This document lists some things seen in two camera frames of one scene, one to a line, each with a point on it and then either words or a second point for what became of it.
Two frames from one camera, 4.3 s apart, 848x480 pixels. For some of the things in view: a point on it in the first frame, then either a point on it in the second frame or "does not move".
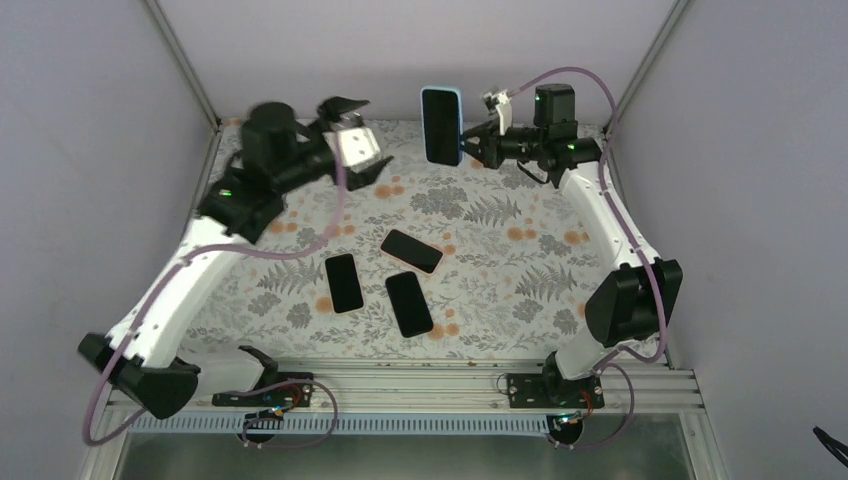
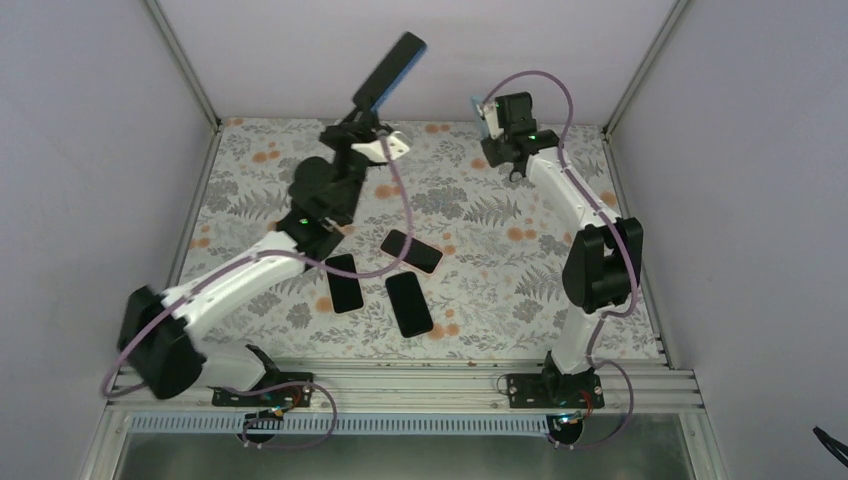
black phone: x=409 y=304 does not move
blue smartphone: x=441 y=126 to x=392 y=72
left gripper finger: x=365 y=176 to x=365 y=117
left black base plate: x=295 y=393 does not move
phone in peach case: x=345 y=284 does not move
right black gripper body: x=496 y=156 does not move
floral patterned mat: x=412 y=260 does not move
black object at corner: x=826 y=440 does not move
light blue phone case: x=443 y=124 to x=481 y=123
